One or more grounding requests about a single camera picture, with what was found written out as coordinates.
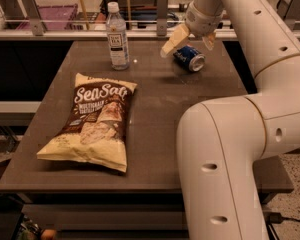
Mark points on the metal railing post left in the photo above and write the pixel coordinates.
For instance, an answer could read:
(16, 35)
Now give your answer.
(36, 25)

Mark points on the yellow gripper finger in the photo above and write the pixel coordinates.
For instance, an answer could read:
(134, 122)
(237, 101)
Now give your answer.
(177, 39)
(209, 40)

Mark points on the metal railing post right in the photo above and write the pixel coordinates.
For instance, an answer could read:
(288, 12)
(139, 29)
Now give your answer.
(291, 14)

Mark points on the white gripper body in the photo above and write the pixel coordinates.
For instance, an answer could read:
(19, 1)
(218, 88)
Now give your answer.
(200, 23)

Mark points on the metal railing post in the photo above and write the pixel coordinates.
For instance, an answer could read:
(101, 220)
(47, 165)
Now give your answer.
(162, 8)
(291, 14)
(36, 25)

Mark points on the blue pepsi can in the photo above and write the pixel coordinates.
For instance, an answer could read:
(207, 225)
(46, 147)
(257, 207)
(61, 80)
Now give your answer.
(190, 59)

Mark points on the grey table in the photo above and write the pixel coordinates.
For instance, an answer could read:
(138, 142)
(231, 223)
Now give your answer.
(152, 131)

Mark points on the sea salt chips bag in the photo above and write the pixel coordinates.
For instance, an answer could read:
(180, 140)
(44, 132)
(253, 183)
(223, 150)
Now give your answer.
(95, 131)

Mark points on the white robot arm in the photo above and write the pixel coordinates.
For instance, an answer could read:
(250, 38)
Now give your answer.
(219, 140)

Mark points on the metal railing post middle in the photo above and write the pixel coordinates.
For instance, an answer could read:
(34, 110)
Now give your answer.
(162, 8)

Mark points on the clear tea bottle white cap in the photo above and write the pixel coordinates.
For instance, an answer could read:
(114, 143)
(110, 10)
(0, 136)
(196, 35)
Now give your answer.
(117, 38)

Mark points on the purple plastic crate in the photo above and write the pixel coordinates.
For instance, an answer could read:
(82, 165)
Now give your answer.
(54, 18)

